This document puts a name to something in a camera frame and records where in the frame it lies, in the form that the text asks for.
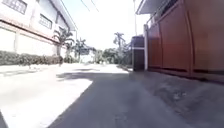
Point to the cluster of distant trees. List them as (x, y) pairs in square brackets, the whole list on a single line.
[(108, 55)]

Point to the tall palm tree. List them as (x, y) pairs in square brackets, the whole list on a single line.
[(118, 40)]

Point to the grey concrete road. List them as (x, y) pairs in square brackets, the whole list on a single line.
[(100, 100)]

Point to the pole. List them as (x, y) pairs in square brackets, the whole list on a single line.
[(135, 18)]

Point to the red-brown metal gate fence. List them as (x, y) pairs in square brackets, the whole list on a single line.
[(186, 36)]

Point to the low green hedge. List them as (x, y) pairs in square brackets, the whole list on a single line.
[(23, 59)]

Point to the white building with windows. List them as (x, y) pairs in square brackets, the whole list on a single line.
[(26, 30)]

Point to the dark gate with white post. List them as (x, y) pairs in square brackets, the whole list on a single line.
[(138, 53)]

